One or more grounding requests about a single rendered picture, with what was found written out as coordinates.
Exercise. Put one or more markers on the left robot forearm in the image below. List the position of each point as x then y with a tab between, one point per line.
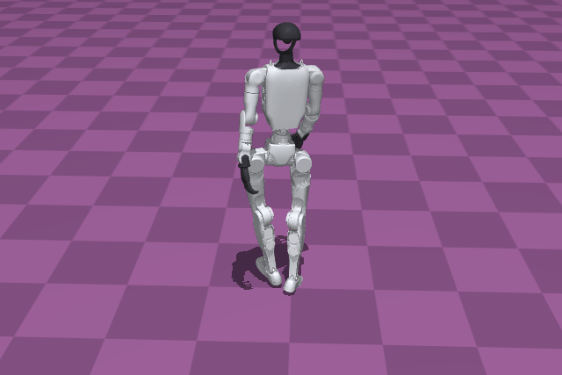
245	139

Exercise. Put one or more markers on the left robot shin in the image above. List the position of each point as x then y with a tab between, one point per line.
265	236

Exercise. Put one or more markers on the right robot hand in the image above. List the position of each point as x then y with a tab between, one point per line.
297	140

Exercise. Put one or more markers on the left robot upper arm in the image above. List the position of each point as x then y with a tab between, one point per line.
253	79

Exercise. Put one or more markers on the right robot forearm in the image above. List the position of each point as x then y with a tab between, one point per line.
307	125

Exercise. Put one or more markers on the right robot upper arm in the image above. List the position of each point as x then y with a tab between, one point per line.
313	107

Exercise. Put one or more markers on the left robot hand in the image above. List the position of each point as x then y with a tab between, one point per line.
245	174

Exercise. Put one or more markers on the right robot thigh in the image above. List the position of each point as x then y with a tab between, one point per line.
301	179

